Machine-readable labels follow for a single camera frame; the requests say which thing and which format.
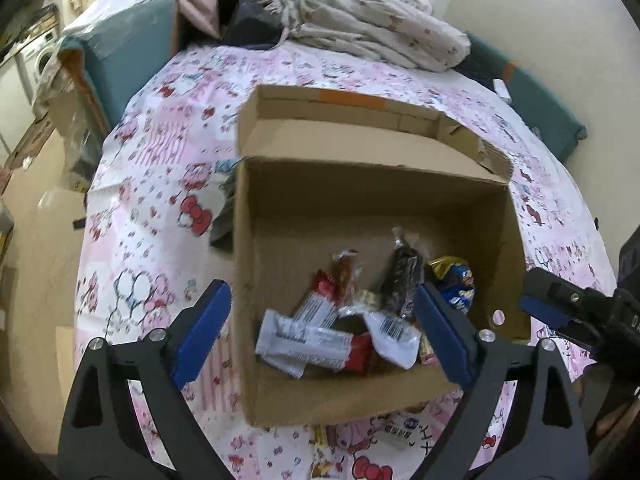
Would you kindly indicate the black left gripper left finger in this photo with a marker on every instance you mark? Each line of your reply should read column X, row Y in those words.
column 101, row 437

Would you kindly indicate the white blue cookie snack bag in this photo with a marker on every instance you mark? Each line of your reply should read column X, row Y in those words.
column 400, row 429

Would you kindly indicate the blue yellow snack bag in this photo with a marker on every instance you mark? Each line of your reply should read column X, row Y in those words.
column 455, row 281

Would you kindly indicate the blue pink candy stick pack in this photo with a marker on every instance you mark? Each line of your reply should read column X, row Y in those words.
column 282, row 337

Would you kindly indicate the white barcode snack packet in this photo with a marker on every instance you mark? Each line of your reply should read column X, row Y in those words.
column 394, row 340

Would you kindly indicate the dark brown snack packet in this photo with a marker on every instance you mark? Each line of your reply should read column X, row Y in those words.
column 404, row 275

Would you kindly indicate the red white snack bar wrapper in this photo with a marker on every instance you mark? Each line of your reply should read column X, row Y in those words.
column 318, row 307

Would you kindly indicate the brown nut bar packet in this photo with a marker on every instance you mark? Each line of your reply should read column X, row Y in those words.
column 346, row 270

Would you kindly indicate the teal sofa cushion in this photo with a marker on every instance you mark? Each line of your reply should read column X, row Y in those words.
column 542, row 111

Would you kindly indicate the black cloth beside box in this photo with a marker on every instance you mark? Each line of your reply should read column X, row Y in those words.
column 222, row 225

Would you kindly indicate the brown cardboard box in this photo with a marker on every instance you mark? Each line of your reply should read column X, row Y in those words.
column 325, row 170

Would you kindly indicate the teal armchair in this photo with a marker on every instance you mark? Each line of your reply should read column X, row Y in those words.
column 110, row 61

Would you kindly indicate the white floral blanket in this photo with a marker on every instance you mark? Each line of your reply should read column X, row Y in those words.
column 401, row 32

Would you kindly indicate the white washing machine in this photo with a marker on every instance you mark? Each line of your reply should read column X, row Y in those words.
column 32, row 58

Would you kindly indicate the pink cloth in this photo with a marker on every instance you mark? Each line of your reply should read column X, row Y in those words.
column 203, row 15

